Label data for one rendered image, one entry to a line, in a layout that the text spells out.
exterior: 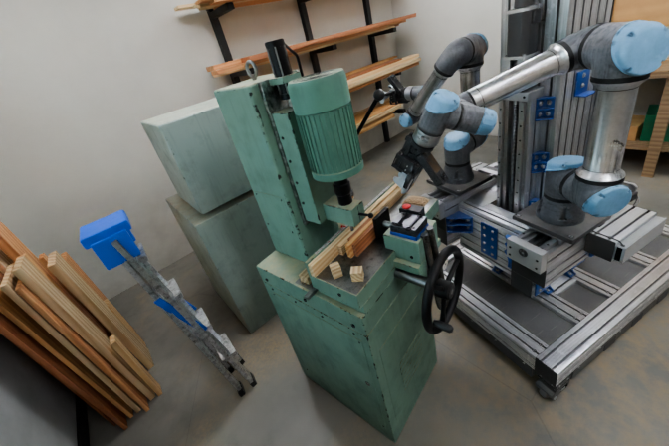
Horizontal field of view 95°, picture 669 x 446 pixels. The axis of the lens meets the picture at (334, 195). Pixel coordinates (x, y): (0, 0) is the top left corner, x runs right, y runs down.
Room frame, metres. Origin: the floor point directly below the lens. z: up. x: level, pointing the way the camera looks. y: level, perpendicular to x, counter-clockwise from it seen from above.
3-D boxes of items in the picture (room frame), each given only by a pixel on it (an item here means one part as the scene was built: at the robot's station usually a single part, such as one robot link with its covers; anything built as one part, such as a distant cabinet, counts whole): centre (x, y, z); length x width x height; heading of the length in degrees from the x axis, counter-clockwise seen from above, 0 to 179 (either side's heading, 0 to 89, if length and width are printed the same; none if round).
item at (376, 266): (0.93, -0.17, 0.87); 0.61 x 0.30 x 0.06; 134
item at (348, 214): (0.97, -0.02, 1.03); 0.14 x 0.07 x 0.09; 44
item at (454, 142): (1.37, -0.64, 0.98); 0.13 x 0.12 x 0.14; 124
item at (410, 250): (0.87, -0.22, 0.91); 0.15 x 0.14 x 0.09; 134
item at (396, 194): (1.08, -0.17, 0.92); 0.56 x 0.02 x 0.04; 134
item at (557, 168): (0.90, -0.81, 0.98); 0.13 x 0.12 x 0.14; 175
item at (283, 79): (1.05, 0.06, 1.54); 0.08 x 0.08 x 0.17; 44
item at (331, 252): (1.02, -0.08, 0.92); 0.60 x 0.02 x 0.05; 134
